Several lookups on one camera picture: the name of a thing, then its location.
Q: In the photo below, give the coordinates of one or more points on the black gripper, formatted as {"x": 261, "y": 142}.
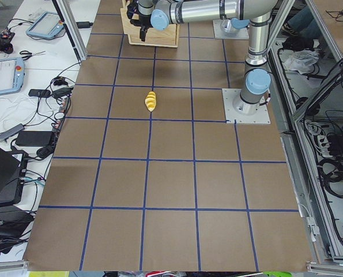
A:
{"x": 143, "y": 21}

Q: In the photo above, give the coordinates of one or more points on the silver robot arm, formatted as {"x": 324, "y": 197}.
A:
{"x": 191, "y": 63}

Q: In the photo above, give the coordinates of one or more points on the wooden drawer cabinet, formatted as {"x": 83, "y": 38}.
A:
{"x": 167, "y": 38}

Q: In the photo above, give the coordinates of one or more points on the yellow toy croissant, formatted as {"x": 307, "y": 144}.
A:
{"x": 151, "y": 101}

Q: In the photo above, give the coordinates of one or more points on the upper blue teach pendant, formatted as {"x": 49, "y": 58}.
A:
{"x": 48, "y": 26}

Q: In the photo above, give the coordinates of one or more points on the blue teach pendant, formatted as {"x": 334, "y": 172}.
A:
{"x": 48, "y": 26}
{"x": 11, "y": 75}

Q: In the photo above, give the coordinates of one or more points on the black scissors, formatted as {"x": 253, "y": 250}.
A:
{"x": 26, "y": 55}

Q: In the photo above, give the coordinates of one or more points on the black phone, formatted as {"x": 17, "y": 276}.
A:
{"x": 39, "y": 93}

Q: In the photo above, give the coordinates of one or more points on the lower blue teach pendant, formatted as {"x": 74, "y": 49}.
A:
{"x": 11, "y": 75}

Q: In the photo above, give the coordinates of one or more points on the black power brick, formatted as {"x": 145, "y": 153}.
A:
{"x": 33, "y": 138}

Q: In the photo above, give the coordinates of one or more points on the grey usb hub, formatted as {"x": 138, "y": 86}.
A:
{"x": 11, "y": 132}

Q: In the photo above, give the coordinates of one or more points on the white crumpled cloth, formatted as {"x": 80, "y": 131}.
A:
{"x": 301, "y": 61}

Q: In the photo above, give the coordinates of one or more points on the black laptop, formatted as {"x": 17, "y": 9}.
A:
{"x": 12, "y": 169}

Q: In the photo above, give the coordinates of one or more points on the aluminium frame post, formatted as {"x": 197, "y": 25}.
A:
{"x": 66, "y": 16}

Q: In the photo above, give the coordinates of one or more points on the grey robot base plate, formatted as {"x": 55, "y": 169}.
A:
{"x": 238, "y": 112}

